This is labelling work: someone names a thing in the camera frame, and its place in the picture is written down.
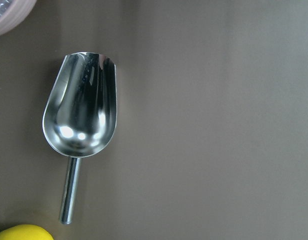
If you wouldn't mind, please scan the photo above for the steel ice scoop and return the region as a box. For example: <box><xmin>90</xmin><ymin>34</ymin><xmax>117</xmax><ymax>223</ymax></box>
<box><xmin>42</xmin><ymin>52</ymin><xmax>118</xmax><ymax>225</ymax></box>

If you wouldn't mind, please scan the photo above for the yellow lemon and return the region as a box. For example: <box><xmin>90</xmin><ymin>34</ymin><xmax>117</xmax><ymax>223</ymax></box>
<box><xmin>0</xmin><ymin>224</ymin><xmax>54</xmax><ymax>240</ymax></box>

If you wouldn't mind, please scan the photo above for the pink bowl with ice cubes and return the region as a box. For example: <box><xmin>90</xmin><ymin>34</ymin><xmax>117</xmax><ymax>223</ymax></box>
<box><xmin>0</xmin><ymin>0</ymin><xmax>37</xmax><ymax>36</ymax></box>

